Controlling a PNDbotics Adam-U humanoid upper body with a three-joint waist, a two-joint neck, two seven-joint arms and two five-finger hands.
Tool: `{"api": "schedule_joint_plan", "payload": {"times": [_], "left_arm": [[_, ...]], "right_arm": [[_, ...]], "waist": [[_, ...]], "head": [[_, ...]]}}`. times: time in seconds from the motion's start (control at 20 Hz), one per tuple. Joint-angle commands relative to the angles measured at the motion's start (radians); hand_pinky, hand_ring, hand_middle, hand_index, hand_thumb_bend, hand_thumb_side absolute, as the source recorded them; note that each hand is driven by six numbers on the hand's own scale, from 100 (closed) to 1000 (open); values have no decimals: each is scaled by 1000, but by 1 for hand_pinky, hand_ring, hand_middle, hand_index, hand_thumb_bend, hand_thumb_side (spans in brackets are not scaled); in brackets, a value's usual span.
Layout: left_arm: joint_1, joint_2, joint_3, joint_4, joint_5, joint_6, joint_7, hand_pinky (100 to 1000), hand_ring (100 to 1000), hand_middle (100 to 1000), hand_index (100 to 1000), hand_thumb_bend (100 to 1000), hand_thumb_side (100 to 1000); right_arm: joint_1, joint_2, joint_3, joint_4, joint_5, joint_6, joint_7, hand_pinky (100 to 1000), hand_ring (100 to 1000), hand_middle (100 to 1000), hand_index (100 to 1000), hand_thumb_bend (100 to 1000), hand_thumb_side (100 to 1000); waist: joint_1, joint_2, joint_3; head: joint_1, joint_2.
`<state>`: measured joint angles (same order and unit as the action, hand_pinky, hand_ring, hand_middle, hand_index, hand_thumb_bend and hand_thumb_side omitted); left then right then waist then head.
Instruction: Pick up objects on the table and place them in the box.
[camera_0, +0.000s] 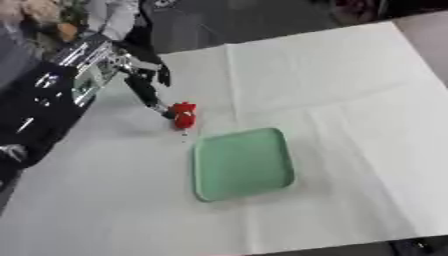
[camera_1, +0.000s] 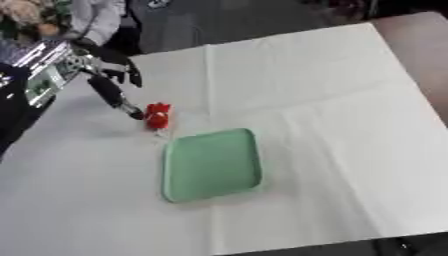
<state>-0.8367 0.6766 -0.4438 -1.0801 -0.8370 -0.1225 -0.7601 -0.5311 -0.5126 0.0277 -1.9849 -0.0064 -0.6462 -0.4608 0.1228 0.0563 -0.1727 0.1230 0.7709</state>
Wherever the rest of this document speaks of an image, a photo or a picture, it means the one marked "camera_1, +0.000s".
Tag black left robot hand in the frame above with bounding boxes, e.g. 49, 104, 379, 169
70, 37, 147, 121

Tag red toy object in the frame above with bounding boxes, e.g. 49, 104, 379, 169
143, 101, 174, 130

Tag person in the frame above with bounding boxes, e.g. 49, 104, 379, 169
64, 0, 144, 56

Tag brown soft toy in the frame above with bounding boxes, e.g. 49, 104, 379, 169
0, 0, 74, 38

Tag green tray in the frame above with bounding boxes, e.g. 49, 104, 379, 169
161, 127, 265, 204

